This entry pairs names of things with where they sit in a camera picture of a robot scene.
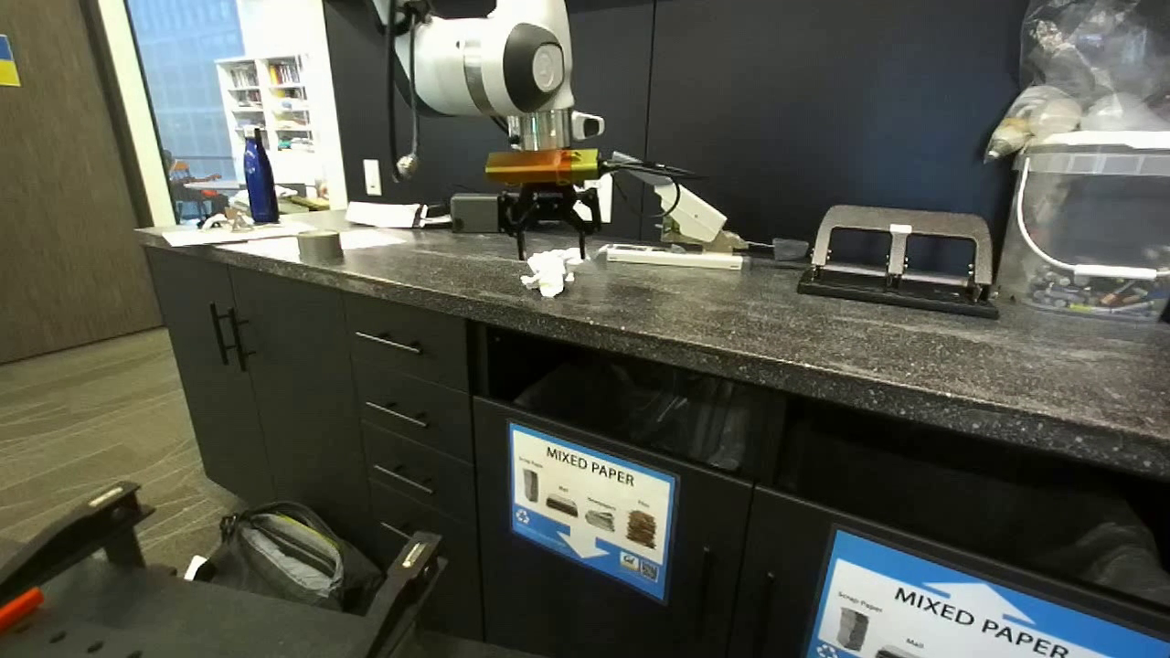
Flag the clear plastic bag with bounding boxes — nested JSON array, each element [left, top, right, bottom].
[[982, 0, 1170, 161]]

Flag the white marker pen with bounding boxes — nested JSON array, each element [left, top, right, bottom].
[[601, 245, 745, 272]]

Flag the small paper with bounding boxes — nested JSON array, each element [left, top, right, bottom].
[[523, 249, 584, 300]]

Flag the mixed paper bin sign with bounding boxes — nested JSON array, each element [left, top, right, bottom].
[[505, 420, 676, 604], [806, 529, 1170, 658]]

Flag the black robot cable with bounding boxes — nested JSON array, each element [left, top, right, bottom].
[[385, 0, 708, 223]]

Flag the black cabinet doors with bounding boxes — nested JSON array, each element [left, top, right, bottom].
[[151, 252, 361, 526]]

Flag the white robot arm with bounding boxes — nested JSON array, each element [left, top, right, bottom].
[[370, 0, 607, 249]]

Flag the clear plastic container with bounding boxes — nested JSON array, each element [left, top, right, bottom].
[[999, 133, 1170, 321]]

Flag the white bookshelf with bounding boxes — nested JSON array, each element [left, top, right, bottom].
[[217, 50, 323, 195]]

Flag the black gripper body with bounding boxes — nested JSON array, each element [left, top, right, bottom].
[[497, 184, 601, 238]]

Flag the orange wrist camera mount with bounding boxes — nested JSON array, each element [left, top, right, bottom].
[[486, 150, 601, 187]]

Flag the grey black backpack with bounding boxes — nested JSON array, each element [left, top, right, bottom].
[[195, 500, 379, 609]]

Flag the left mixed paper bin sign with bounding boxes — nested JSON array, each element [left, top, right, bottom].
[[505, 420, 676, 604]]

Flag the right mixed paper bin sign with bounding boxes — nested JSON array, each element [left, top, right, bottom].
[[806, 529, 1170, 658]]

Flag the white power strip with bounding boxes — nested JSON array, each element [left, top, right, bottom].
[[345, 200, 429, 232]]

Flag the black drawer stack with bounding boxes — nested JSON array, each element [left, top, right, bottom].
[[347, 295, 481, 640]]

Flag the white light switch plate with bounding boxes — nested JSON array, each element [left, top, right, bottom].
[[361, 158, 385, 199]]

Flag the blue water bottle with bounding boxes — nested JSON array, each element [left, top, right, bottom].
[[245, 129, 277, 223]]

